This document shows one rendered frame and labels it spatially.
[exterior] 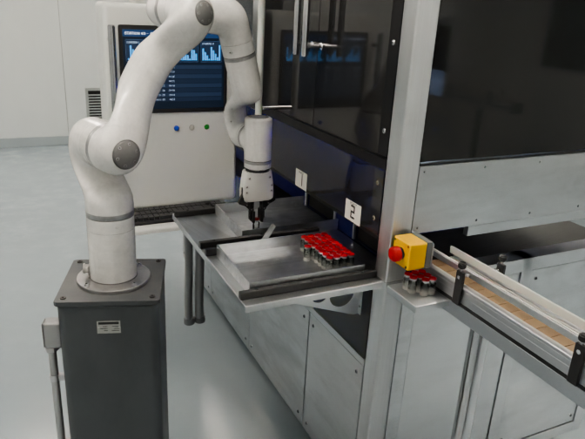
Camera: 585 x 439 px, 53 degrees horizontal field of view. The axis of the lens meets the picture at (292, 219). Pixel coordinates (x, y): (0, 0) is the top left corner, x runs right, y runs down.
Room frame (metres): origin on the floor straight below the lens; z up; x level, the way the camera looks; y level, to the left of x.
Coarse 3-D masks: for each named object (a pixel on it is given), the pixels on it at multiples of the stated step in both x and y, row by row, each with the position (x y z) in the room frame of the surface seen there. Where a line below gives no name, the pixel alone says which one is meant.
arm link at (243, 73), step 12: (228, 60) 1.67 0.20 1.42; (240, 60) 1.66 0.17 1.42; (252, 60) 1.68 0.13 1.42; (228, 72) 1.69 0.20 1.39; (240, 72) 1.67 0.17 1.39; (252, 72) 1.68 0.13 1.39; (240, 84) 1.67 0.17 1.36; (252, 84) 1.68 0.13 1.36; (240, 96) 1.68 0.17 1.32; (252, 96) 1.69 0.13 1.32; (228, 108) 1.75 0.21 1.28; (240, 108) 1.77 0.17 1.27; (228, 120) 1.78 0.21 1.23; (240, 120) 1.80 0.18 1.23; (228, 132) 1.79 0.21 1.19
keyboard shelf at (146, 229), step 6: (168, 222) 2.00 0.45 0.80; (174, 222) 2.00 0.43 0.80; (138, 228) 1.92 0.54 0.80; (144, 228) 1.93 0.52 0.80; (150, 228) 1.93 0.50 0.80; (156, 228) 1.94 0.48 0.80; (162, 228) 1.95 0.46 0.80; (168, 228) 1.96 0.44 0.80; (174, 228) 1.97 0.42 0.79; (138, 234) 1.91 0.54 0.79
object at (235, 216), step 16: (224, 208) 1.92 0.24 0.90; (240, 208) 1.95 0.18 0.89; (256, 208) 1.97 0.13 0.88; (272, 208) 1.99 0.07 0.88; (288, 208) 2.00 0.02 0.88; (304, 208) 2.01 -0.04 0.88; (240, 224) 1.82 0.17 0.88; (288, 224) 1.84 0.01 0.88; (304, 224) 1.77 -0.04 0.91; (320, 224) 1.80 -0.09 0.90; (336, 224) 1.83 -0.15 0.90
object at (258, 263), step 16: (256, 240) 1.61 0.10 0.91; (272, 240) 1.63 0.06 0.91; (288, 240) 1.65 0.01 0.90; (224, 256) 1.50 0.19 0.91; (240, 256) 1.56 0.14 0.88; (256, 256) 1.56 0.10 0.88; (272, 256) 1.57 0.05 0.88; (288, 256) 1.57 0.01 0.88; (240, 272) 1.38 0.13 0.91; (256, 272) 1.46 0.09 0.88; (272, 272) 1.46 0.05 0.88; (288, 272) 1.47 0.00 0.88; (304, 272) 1.47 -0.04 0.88; (320, 272) 1.41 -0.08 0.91; (336, 272) 1.44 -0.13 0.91
